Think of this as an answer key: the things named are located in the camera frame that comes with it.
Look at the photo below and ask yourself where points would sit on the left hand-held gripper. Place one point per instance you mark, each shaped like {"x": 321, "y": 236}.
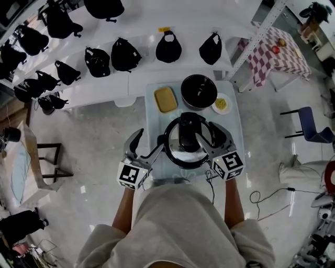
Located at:
{"x": 129, "y": 174}

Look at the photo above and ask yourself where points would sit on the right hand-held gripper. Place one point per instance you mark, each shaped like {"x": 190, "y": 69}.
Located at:
{"x": 230, "y": 163}

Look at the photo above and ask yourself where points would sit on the black electric pressure cooker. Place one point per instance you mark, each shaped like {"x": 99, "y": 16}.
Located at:
{"x": 161, "y": 140}

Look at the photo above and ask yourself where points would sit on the pressure cooker lid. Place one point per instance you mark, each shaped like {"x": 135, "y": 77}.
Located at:
{"x": 187, "y": 136}

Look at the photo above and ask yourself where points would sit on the person's right forearm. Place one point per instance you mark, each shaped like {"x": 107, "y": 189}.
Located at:
{"x": 234, "y": 204}

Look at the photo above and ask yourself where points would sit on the person's left forearm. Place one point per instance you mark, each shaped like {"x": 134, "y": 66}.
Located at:
{"x": 124, "y": 212}

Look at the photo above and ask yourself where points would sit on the table with light blue cloth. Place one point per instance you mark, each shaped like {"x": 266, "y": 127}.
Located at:
{"x": 154, "y": 125}

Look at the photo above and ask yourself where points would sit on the white plate with yellow food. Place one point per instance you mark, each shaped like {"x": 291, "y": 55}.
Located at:
{"x": 222, "y": 104}

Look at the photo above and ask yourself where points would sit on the black inner cooking pot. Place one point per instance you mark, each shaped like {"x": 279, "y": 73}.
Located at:
{"x": 199, "y": 91}

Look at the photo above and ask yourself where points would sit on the yellow rectangular tray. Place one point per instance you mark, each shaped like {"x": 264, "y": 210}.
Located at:
{"x": 165, "y": 100}

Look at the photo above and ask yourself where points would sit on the white shelf rack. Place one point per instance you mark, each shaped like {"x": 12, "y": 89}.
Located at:
{"x": 146, "y": 73}

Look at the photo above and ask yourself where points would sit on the black power adapter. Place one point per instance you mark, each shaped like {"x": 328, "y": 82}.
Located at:
{"x": 291, "y": 189}

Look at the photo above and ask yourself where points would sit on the person's beige shirt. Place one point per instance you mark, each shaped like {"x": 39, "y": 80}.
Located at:
{"x": 180, "y": 230}

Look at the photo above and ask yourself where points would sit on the dark wooden chair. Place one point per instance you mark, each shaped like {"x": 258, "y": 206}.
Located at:
{"x": 48, "y": 144}

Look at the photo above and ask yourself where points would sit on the dark blue chair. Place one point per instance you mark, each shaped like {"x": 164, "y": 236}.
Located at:
{"x": 312, "y": 128}

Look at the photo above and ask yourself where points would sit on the table with red checked cloth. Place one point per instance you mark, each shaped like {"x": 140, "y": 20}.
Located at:
{"x": 282, "y": 65}

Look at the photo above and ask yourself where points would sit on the wooden table with checked cloth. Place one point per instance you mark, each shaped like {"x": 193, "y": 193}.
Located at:
{"x": 32, "y": 162}

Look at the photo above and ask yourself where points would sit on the red apple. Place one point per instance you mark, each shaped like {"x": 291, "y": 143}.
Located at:
{"x": 275, "y": 49}

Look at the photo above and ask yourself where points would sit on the grey oval device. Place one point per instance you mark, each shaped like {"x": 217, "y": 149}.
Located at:
{"x": 323, "y": 202}

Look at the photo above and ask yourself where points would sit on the yellowish apple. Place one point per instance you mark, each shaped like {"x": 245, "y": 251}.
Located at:
{"x": 281, "y": 42}

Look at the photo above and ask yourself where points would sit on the small pale plate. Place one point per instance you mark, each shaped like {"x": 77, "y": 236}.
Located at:
{"x": 297, "y": 52}

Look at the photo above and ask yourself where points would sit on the light blue folded cloth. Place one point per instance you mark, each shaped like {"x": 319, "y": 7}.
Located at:
{"x": 20, "y": 175}

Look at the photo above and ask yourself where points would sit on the yellow shelf label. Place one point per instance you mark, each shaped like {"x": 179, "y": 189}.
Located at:
{"x": 164, "y": 29}

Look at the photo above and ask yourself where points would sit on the black cup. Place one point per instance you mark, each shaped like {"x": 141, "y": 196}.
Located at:
{"x": 11, "y": 134}

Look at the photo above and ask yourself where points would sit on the white round camera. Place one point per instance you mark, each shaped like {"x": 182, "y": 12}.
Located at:
{"x": 324, "y": 215}

